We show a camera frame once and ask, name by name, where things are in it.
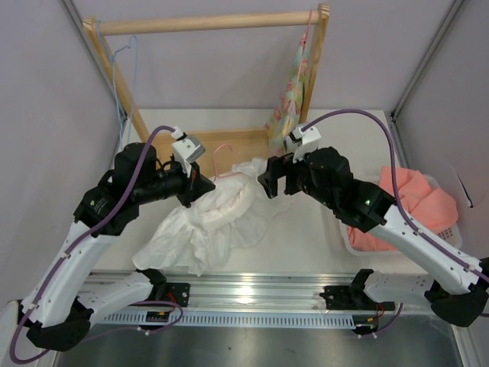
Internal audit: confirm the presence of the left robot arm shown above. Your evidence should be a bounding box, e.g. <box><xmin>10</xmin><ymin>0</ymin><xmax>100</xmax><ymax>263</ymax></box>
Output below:
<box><xmin>18</xmin><ymin>137</ymin><xmax>215</xmax><ymax>352</ymax></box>

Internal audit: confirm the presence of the white pleated skirt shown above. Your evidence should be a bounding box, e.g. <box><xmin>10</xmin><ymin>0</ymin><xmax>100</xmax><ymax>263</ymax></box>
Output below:
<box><xmin>132</xmin><ymin>158</ymin><xmax>293</xmax><ymax>276</ymax></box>

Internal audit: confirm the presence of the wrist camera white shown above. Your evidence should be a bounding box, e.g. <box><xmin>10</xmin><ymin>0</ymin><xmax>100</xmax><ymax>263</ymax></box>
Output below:
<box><xmin>170</xmin><ymin>126</ymin><xmax>206</xmax><ymax>177</ymax></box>
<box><xmin>283</xmin><ymin>126</ymin><xmax>321</xmax><ymax>163</ymax></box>

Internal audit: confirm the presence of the wooden clothes rack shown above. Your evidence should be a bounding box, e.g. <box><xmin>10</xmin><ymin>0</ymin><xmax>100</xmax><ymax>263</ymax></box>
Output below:
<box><xmin>82</xmin><ymin>4</ymin><xmax>330</xmax><ymax>174</ymax></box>

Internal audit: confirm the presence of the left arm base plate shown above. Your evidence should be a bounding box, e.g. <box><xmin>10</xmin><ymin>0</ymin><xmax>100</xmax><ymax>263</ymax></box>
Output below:
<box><xmin>152</xmin><ymin>282</ymin><xmax>191</xmax><ymax>307</ymax></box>

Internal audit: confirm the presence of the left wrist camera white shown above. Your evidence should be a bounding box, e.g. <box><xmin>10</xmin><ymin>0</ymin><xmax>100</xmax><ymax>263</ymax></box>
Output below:
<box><xmin>170</xmin><ymin>126</ymin><xmax>206</xmax><ymax>177</ymax></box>

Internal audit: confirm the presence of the pink wire hanger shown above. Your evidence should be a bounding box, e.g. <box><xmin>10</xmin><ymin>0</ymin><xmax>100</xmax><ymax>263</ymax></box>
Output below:
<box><xmin>299</xmin><ymin>10</ymin><xmax>313</xmax><ymax>57</ymax></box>
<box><xmin>198</xmin><ymin>143</ymin><xmax>253</xmax><ymax>226</ymax></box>

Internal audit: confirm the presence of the pink cloth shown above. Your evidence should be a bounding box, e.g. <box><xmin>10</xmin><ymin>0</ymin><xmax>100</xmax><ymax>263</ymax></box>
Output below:
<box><xmin>345</xmin><ymin>164</ymin><xmax>459</xmax><ymax>253</ymax></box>

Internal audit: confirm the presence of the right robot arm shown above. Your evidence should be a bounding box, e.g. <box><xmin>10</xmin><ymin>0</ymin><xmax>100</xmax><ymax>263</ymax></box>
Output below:
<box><xmin>258</xmin><ymin>148</ymin><xmax>488</xmax><ymax>327</ymax></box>

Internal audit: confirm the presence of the colourful floral patterned garment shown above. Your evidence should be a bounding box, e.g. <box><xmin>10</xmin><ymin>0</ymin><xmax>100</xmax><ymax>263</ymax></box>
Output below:
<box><xmin>264</xmin><ymin>43</ymin><xmax>309</xmax><ymax>156</ymax></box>

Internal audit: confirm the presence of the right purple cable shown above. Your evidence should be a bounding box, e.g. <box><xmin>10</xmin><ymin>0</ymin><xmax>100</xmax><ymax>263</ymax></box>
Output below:
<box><xmin>301</xmin><ymin>109</ymin><xmax>489</xmax><ymax>339</ymax></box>

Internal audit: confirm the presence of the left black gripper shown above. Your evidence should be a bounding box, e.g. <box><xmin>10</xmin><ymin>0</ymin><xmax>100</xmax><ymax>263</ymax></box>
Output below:
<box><xmin>134</xmin><ymin>158</ymin><xmax>215</xmax><ymax>208</ymax></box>

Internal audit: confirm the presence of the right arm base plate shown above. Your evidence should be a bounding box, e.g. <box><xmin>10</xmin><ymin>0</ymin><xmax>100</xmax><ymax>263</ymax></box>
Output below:
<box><xmin>319</xmin><ymin>285</ymin><xmax>396</xmax><ymax>311</ymax></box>

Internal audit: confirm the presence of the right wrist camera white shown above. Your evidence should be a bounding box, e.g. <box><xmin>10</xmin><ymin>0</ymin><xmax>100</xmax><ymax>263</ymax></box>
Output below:
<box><xmin>283</xmin><ymin>126</ymin><xmax>321</xmax><ymax>163</ymax></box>

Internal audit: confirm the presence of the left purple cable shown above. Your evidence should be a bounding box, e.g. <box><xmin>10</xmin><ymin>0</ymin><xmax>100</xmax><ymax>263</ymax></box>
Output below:
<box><xmin>8</xmin><ymin>125</ymin><xmax>185</xmax><ymax>365</ymax></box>

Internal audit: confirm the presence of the white plastic basket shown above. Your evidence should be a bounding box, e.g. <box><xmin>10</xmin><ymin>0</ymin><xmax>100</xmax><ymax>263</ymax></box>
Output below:
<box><xmin>337</xmin><ymin>174</ymin><xmax>464</xmax><ymax>257</ymax></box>

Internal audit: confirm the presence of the blue wire hanger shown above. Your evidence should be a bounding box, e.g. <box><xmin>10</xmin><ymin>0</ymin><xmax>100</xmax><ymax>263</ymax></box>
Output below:
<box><xmin>96</xmin><ymin>19</ymin><xmax>139</xmax><ymax>146</ymax></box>

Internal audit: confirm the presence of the purple cable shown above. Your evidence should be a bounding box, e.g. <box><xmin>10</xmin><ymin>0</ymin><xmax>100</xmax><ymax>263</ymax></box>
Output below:
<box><xmin>301</xmin><ymin>109</ymin><xmax>489</xmax><ymax>339</ymax></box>
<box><xmin>8</xmin><ymin>125</ymin><xmax>185</xmax><ymax>365</ymax></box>

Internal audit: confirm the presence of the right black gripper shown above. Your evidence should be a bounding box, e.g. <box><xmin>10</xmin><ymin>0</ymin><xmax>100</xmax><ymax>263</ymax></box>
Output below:
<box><xmin>257</xmin><ymin>145</ymin><xmax>337</xmax><ymax>210</ymax></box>

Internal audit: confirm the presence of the perforated cable duct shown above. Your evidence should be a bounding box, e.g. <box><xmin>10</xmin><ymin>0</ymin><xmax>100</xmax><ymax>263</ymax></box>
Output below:
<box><xmin>100</xmin><ymin>310</ymin><xmax>356</xmax><ymax>330</ymax></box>

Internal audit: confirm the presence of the aluminium mounting rail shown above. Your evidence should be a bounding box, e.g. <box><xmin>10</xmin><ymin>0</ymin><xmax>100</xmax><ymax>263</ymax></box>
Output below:
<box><xmin>76</xmin><ymin>270</ymin><xmax>468</xmax><ymax>317</ymax></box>

